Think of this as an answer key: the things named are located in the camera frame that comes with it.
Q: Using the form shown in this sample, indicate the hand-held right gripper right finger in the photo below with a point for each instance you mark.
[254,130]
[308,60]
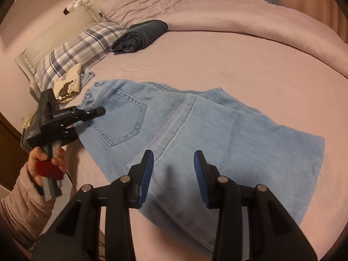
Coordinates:
[201,179]

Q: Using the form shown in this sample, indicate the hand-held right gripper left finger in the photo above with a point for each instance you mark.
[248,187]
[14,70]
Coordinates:
[145,174]

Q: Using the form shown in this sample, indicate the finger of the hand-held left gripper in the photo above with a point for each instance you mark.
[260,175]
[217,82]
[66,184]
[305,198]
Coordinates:
[70,135]
[89,112]

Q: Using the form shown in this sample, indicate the light blue denim pants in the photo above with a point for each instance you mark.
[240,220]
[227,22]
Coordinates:
[190,119]

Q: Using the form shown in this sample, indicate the person's left forearm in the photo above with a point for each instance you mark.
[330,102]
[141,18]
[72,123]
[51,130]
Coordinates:
[21,209]

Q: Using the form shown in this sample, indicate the dark folded pants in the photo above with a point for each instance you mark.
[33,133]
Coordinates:
[141,35]

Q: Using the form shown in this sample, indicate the person's left hand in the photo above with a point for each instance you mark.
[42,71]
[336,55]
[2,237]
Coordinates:
[34,159]

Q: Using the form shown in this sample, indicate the light blue folded cloth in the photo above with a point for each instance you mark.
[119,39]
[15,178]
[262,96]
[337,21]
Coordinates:
[87,77]

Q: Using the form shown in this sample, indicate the cream cartoon-printed cloth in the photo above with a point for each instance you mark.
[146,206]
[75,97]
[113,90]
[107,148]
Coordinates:
[68,83]

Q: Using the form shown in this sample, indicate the red fuzzy band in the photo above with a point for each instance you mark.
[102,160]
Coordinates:
[50,170]

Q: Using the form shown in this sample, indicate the large plaid pillow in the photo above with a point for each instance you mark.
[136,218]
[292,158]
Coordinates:
[78,51]

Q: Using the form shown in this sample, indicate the cream pillow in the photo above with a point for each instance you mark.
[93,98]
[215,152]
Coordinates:
[54,32]

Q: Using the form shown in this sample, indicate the small white pillow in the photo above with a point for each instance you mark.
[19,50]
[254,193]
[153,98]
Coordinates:
[96,9]

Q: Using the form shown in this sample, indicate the black and white plush toy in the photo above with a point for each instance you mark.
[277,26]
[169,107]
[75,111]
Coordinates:
[67,9]

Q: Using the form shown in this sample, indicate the bed with pink sheet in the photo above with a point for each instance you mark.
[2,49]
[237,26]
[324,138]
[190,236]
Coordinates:
[244,73]

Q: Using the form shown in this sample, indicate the pink duvet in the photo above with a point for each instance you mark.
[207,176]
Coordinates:
[231,13]

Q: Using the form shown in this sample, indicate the pink curtain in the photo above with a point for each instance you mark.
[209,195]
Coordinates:
[312,2]

